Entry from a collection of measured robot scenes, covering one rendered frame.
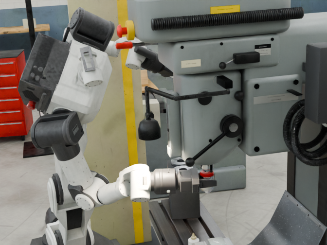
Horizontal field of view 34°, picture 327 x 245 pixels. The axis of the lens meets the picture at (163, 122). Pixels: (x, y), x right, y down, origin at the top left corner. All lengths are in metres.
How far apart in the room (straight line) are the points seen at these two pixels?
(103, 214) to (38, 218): 0.90
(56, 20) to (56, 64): 8.73
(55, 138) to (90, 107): 0.17
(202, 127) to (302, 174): 0.51
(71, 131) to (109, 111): 1.64
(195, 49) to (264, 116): 0.32
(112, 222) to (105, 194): 1.84
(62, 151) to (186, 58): 0.59
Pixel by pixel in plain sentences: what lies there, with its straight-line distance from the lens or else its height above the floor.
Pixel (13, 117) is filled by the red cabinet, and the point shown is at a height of 0.31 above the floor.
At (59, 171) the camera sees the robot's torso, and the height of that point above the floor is 1.11.
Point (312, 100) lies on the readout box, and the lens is 1.48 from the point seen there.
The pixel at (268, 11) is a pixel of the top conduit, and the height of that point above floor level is 1.80.
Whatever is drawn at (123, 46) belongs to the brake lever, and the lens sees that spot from 1.73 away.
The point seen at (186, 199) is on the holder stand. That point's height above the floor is 1.00.
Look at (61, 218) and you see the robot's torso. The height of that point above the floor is 0.89.
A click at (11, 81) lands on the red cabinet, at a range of 6.19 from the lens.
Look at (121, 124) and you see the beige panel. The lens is 3.50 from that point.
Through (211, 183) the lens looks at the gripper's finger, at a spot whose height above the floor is 1.23.
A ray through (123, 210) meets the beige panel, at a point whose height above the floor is 0.31.
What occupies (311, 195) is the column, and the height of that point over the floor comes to 1.13.
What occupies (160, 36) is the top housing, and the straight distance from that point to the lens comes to 1.52.
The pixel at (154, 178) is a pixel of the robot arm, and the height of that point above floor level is 1.26.
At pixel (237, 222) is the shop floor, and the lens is 4.15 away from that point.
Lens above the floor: 1.96
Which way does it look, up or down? 17 degrees down
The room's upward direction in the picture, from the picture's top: 3 degrees counter-clockwise
